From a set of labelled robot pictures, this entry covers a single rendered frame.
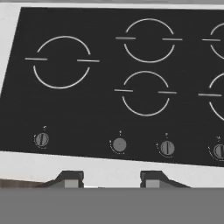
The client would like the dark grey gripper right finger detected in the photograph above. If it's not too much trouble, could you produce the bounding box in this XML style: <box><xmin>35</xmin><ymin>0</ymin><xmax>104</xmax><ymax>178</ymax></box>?
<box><xmin>140</xmin><ymin>170</ymin><xmax>191</xmax><ymax>189</ymax></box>

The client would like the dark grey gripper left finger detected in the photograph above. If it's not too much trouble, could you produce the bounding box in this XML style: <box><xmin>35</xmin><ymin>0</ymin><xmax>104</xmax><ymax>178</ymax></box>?
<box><xmin>43</xmin><ymin>170</ymin><xmax>85</xmax><ymax>189</ymax></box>

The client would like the grey hob knob with bar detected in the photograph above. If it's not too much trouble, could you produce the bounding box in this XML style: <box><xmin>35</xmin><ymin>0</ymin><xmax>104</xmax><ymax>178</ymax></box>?
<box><xmin>213</xmin><ymin>143</ymin><xmax>224</xmax><ymax>159</ymax></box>
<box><xmin>34</xmin><ymin>132</ymin><xmax>50</xmax><ymax>148</ymax></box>
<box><xmin>159</xmin><ymin>140</ymin><xmax>176</xmax><ymax>157</ymax></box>

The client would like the plain grey round hob knob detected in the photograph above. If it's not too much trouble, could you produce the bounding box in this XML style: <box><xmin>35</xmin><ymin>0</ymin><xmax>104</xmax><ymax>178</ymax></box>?
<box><xmin>112</xmin><ymin>137</ymin><xmax>128</xmax><ymax>153</ymax></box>

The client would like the black glass hob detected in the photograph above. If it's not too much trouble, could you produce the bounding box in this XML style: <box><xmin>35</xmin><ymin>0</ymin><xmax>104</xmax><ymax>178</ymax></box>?
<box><xmin>0</xmin><ymin>6</ymin><xmax>224</xmax><ymax>168</ymax></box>

